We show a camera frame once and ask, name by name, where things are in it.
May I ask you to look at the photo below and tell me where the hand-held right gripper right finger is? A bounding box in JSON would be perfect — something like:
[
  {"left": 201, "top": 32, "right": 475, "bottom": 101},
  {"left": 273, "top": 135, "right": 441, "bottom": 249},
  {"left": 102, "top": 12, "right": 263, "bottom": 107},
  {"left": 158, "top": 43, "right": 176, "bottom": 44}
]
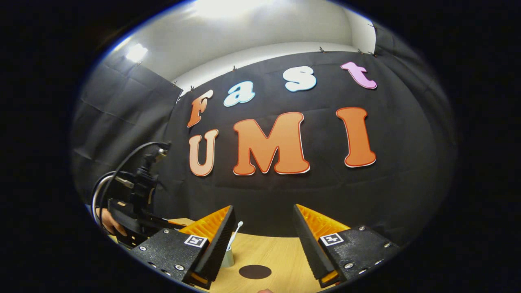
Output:
[{"left": 293, "top": 203, "right": 401, "bottom": 289}]

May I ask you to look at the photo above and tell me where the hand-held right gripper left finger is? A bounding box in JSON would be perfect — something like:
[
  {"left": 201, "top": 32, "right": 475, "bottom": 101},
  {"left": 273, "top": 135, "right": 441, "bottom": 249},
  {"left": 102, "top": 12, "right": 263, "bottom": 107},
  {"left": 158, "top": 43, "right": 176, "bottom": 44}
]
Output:
[{"left": 130, "top": 205, "right": 236, "bottom": 290}]

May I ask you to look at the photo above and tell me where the white toothbrush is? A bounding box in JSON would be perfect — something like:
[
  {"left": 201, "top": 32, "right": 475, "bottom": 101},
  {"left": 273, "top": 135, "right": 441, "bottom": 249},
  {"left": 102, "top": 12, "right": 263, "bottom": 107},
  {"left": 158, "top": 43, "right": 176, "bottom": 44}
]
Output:
[{"left": 226, "top": 221, "right": 244, "bottom": 251}]

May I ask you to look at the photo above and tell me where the light blue cup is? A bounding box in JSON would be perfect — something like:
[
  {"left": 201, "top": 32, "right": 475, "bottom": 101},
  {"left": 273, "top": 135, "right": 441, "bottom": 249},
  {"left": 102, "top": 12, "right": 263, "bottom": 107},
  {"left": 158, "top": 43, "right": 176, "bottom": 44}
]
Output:
[{"left": 220, "top": 246, "right": 235, "bottom": 268}]

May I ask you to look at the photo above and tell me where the dark round coaster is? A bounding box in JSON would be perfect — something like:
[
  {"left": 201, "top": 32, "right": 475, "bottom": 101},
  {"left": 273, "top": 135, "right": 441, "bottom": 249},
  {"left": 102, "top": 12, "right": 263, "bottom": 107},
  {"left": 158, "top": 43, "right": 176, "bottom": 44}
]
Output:
[{"left": 239, "top": 265, "right": 272, "bottom": 280}]

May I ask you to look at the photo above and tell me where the wooden desktop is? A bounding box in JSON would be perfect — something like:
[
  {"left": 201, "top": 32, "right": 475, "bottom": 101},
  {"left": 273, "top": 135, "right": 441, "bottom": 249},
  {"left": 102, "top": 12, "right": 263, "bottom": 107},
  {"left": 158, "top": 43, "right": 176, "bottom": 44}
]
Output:
[{"left": 108, "top": 218, "right": 346, "bottom": 293}]

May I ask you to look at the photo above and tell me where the ceiling light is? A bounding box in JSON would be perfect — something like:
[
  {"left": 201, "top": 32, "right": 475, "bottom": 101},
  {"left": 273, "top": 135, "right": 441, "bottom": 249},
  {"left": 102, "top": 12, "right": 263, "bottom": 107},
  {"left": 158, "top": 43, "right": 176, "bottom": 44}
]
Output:
[{"left": 125, "top": 43, "right": 149, "bottom": 63}]

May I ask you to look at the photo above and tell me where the black cable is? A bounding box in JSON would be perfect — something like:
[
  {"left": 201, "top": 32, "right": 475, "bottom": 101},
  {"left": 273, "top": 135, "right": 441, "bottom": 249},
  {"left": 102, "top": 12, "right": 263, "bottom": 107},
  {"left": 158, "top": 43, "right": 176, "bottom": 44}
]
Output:
[{"left": 92, "top": 141, "right": 171, "bottom": 228}]

